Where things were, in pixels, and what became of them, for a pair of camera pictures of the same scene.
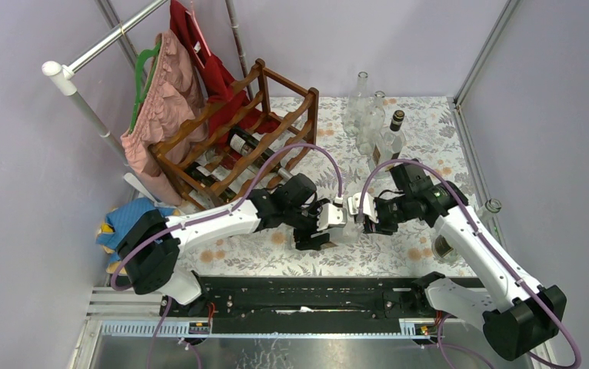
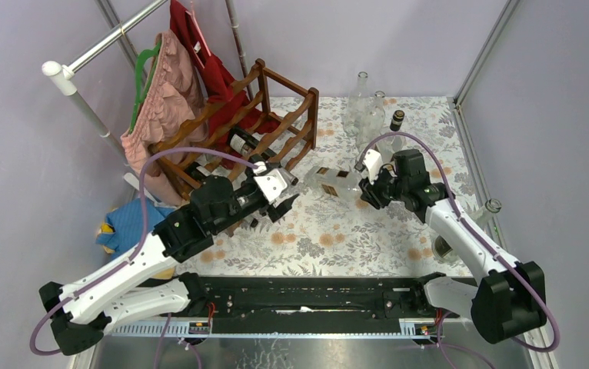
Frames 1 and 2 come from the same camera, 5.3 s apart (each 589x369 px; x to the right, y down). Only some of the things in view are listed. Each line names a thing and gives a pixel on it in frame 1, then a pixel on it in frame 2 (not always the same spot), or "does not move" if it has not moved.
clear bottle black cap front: [348, 234] → [343, 184]
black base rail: [312, 304] does not move
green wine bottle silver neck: [244, 142] does not move
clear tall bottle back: [357, 117] does not move
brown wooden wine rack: [245, 143] does not move
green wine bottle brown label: [204, 176] → [211, 199]
